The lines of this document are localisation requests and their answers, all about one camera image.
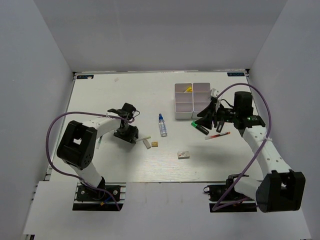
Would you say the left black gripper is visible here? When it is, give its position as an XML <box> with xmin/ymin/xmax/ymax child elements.
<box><xmin>113</xmin><ymin>124</ymin><xmax>139</xmax><ymax>144</ymax></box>

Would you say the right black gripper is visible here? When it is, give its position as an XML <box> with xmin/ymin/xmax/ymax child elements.
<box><xmin>195</xmin><ymin>101</ymin><xmax>240</xmax><ymax>130</ymax></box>

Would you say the green capped black highlighter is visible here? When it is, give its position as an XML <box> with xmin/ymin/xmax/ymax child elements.
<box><xmin>191</xmin><ymin>121</ymin><xmax>209</xmax><ymax>136</ymax></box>

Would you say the pink capped black highlighter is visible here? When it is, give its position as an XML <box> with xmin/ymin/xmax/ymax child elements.
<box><xmin>216</xmin><ymin>121</ymin><xmax>225</xmax><ymax>133</ymax></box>

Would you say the pale yellow capped marker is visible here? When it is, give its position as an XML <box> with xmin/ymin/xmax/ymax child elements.
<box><xmin>135</xmin><ymin>136</ymin><xmax>151</xmax><ymax>143</ymax></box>

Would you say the red clear pen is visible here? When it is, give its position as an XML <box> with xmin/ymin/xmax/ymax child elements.
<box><xmin>204</xmin><ymin>131</ymin><xmax>231</xmax><ymax>140</ymax></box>

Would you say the yellow capped white marker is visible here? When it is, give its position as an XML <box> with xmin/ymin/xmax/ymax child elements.
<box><xmin>184</xmin><ymin>86</ymin><xmax>193</xmax><ymax>93</ymax></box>

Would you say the blue capped spray bottle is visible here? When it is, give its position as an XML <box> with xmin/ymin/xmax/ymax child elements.
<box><xmin>158</xmin><ymin>113</ymin><xmax>168</xmax><ymax>137</ymax></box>

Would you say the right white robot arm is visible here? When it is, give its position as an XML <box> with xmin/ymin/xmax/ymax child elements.
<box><xmin>195</xmin><ymin>89</ymin><xmax>306</xmax><ymax>213</ymax></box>

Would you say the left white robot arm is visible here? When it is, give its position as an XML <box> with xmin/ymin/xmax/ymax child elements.
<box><xmin>56</xmin><ymin>103</ymin><xmax>139</xmax><ymax>200</ymax></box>

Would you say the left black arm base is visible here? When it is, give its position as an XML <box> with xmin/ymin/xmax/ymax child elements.
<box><xmin>72</xmin><ymin>182</ymin><xmax>126</xmax><ymax>212</ymax></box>

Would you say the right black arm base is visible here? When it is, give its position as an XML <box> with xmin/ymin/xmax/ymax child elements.
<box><xmin>203</xmin><ymin>182</ymin><xmax>257</xmax><ymax>213</ymax></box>

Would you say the grey white eraser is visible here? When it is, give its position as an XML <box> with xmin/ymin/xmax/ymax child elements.
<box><xmin>143</xmin><ymin>139</ymin><xmax>151</xmax><ymax>149</ymax></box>

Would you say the small yellow eraser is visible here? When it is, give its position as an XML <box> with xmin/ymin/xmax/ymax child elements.
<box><xmin>151</xmin><ymin>141</ymin><xmax>158</xmax><ymax>147</ymax></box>

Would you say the left white divided container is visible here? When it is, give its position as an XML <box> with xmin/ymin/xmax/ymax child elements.
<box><xmin>174</xmin><ymin>83</ymin><xmax>193</xmax><ymax>120</ymax></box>

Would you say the white boxed eraser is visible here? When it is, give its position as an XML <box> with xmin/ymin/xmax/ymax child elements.
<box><xmin>177</xmin><ymin>151</ymin><xmax>191</xmax><ymax>159</ymax></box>

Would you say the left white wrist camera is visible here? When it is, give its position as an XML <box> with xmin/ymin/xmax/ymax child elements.
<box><xmin>132</xmin><ymin>110</ymin><xmax>141</xmax><ymax>119</ymax></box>

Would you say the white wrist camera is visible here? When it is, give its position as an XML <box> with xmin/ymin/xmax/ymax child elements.
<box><xmin>132</xmin><ymin>110</ymin><xmax>141</xmax><ymax>119</ymax></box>
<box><xmin>210</xmin><ymin>88</ymin><xmax>221</xmax><ymax>104</ymax></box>

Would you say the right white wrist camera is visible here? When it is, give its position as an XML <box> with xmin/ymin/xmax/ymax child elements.
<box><xmin>210</xmin><ymin>88</ymin><xmax>221</xmax><ymax>104</ymax></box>

